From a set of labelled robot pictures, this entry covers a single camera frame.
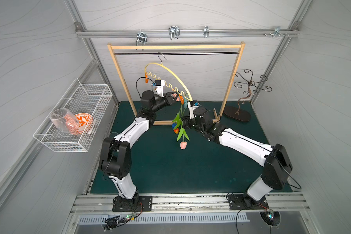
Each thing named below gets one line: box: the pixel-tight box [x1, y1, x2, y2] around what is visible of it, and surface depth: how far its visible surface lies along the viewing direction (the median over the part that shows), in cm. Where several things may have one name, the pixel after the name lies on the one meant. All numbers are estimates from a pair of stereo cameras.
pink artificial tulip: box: [176, 101, 190, 150], surface depth 82 cm
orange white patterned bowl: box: [74, 113, 94, 133], surface depth 68 cm
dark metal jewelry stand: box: [223, 69, 273, 122], surface depth 106 cm
